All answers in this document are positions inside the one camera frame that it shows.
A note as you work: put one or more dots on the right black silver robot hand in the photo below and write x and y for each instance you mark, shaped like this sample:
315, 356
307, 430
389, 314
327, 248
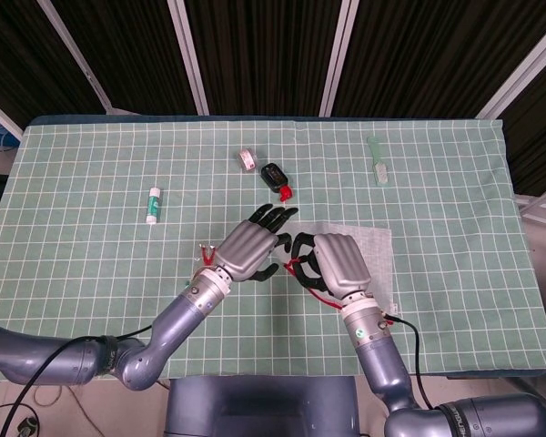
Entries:
341, 264

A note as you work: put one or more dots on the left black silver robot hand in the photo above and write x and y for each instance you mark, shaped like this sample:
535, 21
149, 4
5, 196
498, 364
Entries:
245, 248

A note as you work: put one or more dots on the clear mesh zipper pouch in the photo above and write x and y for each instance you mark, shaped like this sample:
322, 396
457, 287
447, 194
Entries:
377, 255

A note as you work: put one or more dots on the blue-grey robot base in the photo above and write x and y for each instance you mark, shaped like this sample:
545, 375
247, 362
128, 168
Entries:
261, 405

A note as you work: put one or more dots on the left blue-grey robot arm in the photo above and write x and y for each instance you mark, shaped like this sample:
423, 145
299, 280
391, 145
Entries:
177, 318

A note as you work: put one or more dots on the green grid tablecloth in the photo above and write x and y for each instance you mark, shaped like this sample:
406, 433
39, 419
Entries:
95, 273

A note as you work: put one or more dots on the packet of red hooks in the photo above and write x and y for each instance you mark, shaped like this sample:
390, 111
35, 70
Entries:
206, 257

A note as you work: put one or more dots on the black bottle red cap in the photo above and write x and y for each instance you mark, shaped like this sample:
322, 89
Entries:
273, 177

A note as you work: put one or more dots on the silver tape roll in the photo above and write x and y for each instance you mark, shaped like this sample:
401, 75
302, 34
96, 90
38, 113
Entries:
247, 159

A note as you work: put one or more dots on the light green brush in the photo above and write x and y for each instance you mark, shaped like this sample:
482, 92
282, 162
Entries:
380, 172

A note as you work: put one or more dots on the green white glue stick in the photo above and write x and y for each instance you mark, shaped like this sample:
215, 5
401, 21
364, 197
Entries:
154, 206

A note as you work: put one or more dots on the white partition frame post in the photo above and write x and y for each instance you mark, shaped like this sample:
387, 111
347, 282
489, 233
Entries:
79, 59
339, 54
189, 54
523, 68

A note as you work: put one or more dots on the white metal side rail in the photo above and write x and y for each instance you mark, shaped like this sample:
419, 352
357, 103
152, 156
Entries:
539, 205

